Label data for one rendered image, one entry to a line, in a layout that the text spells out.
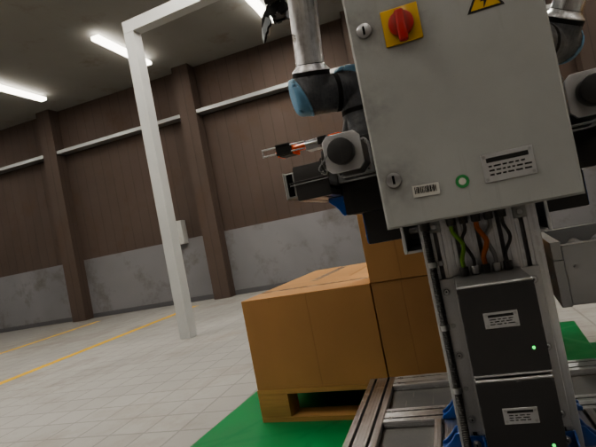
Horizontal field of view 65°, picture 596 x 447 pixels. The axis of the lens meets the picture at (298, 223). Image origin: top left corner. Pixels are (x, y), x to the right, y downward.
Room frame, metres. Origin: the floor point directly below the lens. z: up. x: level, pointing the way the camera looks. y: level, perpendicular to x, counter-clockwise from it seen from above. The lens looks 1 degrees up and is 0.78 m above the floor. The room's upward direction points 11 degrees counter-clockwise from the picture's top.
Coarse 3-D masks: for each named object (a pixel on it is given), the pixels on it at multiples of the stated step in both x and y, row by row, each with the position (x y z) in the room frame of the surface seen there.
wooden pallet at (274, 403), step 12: (360, 384) 1.93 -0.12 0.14; (264, 396) 2.10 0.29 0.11; (276, 396) 2.07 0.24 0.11; (288, 396) 2.06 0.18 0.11; (264, 408) 2.10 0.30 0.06; (276, 408) 2.08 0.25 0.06; (288, 408) 2.06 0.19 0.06; (300, 408) 2.13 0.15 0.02; (312, 408) 2.11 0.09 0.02; (324, 408) 2.08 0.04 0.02; (336, 408) 2.05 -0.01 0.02; (348, 408) 2.03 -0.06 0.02; (264, 420) 2.10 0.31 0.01; (276, 420) 2.08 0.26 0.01; (288, 420) 2.06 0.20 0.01; (300, 420) 2.04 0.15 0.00; (312, 420) 2.02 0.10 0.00
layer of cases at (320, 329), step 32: (288, 288) 2.27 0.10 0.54; (320, 288) 2.02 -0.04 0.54; (352, 288) 1.91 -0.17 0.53; (384, 288) 1.86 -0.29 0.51; (416, 288) 1.82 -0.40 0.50; (256, 320) 2.09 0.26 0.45; (288, 320) 2.03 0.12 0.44; (320, 320) 1.97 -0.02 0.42; (352, 320) 1.92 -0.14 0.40; (384, 320) 1.87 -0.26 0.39; (416, 320) 1.83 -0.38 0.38; (256, 352) 2.10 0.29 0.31; (288, 352) 2.04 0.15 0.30; (320, 352) 1.98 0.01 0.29; (352, 352) 1.93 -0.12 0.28; (384, 352) 1.89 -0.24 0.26; (416, 352) 1.84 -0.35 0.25; (256, 384) 2.11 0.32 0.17; (288, 384) 2.05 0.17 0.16; (320, 384) 1.99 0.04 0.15; (352, 384) 1.94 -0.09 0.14
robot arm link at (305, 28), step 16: (288, 0) 1.35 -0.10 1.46; (304, 0) 1.33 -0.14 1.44; (304, 16) 1.34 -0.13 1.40; (304, 32) 1.36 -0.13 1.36; (304, 48) 1.37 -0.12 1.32; (320, 48) 1.39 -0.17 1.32; (304, 64) 1.39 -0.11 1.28; (320, 64) 1.39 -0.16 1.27; (304, 80) 1.39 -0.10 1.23; (320, 80) 1.39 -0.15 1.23; (304, 96) 1.39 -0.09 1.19; (320, 96) 1.40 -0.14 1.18; (336, 96) 1.41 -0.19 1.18; (304, 112) 1.42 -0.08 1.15; (320, 112) 1.44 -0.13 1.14
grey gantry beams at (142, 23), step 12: (180, 0) 4.39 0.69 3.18; (192, 0) 4.34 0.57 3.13; (204, 0) 4.33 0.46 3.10; (216, 0) 4.37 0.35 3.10; (144, 12) 4.56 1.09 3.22; (156, 12) 4.50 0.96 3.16; (168, 12) 4.45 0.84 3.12; (180, 12) 4.46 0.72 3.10; (132, 24) 4.62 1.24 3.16; (144, 24) 4.56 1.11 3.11; (156, 24) 4.59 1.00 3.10
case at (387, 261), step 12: (360, 216) 1.87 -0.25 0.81; (360, 228) 1.88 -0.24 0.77; (396, 240) 1.83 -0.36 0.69; (372, 252) 1.87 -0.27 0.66; (384, 252) 1.85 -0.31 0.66; (396, 252) 1.83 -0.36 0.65; (420, 252) 1.80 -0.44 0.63; (372, 264) 1.87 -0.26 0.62; (384, 264) 1.85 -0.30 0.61; (396, 264) 1.84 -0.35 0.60; (408, 264) 1.82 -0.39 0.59; (420, 264) 1.80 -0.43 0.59; (372, 276) 1.87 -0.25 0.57; (384, 276) 1.86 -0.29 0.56; (396, 276) 1.84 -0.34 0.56; (408, 276) 1.82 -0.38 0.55
